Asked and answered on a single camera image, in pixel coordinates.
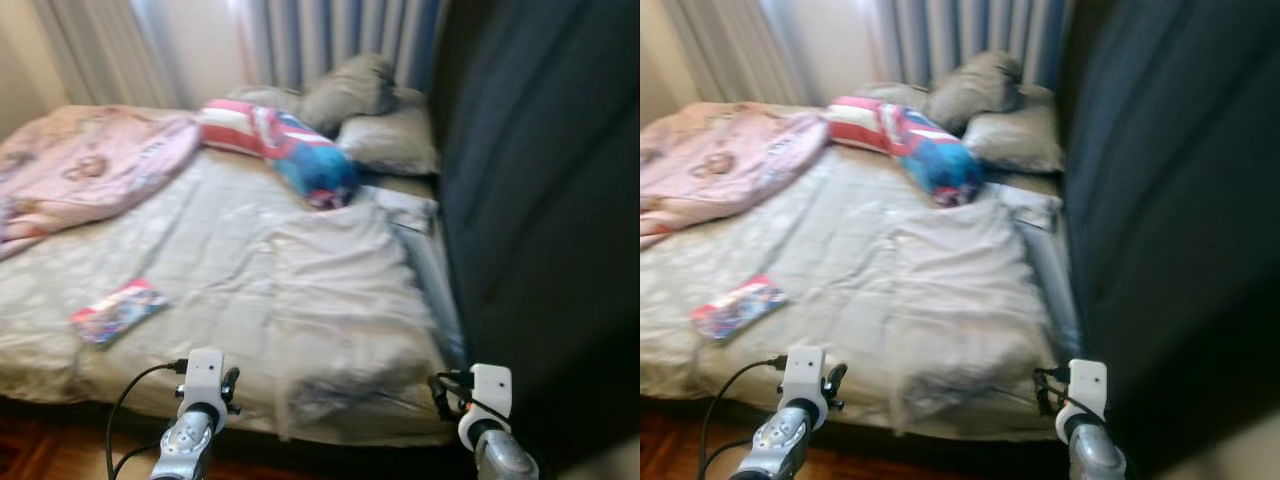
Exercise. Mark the colourful comic book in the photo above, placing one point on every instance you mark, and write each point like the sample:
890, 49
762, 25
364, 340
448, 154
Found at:
118, 312
738, 308

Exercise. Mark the large grey floral pillow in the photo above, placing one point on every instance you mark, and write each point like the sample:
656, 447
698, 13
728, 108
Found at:
970, 300
345, 300

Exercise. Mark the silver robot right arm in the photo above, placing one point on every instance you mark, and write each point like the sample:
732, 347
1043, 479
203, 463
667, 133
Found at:
500, 460
1095, 458

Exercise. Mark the bed with grey floral sheet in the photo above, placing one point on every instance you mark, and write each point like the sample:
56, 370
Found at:
850, 260
220, 260

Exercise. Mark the small white striped pillow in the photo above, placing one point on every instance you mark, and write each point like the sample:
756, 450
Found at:
408, 208
1033, 205

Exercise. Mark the dark blue padded headboard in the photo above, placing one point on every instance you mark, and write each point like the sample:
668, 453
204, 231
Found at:
1170, 200
540, 200

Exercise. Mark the red white blue bolster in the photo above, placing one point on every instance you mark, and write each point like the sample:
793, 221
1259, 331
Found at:
290, 150
915, 148

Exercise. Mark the pink cartoon print blanket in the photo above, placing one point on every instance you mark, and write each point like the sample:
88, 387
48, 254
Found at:
720, 160
90, 165

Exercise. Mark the beige grey satin pillow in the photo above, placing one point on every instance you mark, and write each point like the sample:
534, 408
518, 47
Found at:
1020, 138
395, 140

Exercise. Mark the plump dark grey pillow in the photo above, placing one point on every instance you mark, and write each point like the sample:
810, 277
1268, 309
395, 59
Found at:
350, 90
975, 88

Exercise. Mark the pale pleated curtain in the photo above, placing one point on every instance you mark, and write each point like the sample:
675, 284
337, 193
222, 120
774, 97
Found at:
730, 50
110, 50

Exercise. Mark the blue striped curtain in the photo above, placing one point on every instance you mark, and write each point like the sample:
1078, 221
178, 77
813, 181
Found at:
340, 35
970, 35

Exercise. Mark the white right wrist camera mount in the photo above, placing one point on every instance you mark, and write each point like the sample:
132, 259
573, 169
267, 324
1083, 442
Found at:
1085, 390
488, 395

